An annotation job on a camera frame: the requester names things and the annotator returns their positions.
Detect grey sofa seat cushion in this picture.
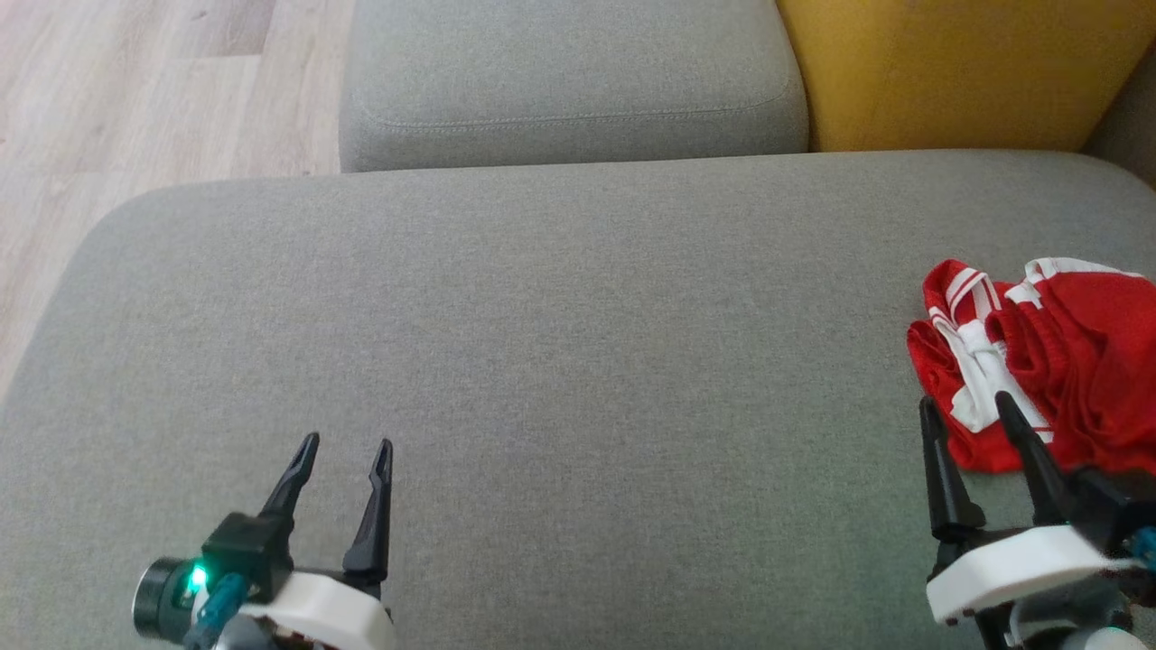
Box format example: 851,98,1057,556
0,149,1156,650

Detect red shorts with white stripes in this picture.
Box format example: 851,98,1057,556
908,257,1156,477

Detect yellow sofa back cushion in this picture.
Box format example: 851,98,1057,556
775,0,1156,154

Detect grey sofa side cushion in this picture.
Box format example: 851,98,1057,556
1082,41,1156,190

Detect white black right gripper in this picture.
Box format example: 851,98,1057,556
918,391,1143,626

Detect grey sofa back cushion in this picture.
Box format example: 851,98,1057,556
339,0,811,174

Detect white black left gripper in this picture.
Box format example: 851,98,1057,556
237,432,398,650

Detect left arm black cable teal plug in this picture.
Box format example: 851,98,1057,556
185,571,252,650

